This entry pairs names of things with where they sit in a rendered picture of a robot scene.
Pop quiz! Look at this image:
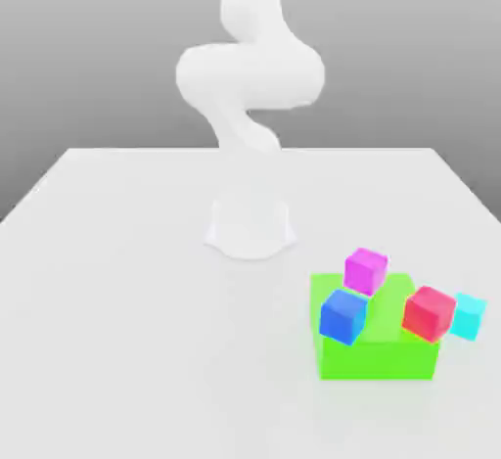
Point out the small red cube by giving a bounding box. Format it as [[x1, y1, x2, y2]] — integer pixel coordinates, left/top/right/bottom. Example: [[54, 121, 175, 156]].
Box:
[[401, 285, 458, 344]]

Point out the small cyan cube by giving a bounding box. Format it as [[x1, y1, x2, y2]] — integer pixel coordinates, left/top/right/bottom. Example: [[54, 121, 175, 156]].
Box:
[[448, 292, 488, 343]]

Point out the small magenta cube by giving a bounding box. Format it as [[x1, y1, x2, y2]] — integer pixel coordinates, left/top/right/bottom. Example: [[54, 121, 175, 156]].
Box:
[[342, 247, 389, 298]]

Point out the large green box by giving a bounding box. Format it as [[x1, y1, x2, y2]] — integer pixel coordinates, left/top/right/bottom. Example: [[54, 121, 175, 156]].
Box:
[[309, 272, 441, 382]]

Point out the small blue cube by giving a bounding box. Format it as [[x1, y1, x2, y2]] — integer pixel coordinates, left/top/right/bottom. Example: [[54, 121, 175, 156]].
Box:
[[318, 288, 369, 347]]

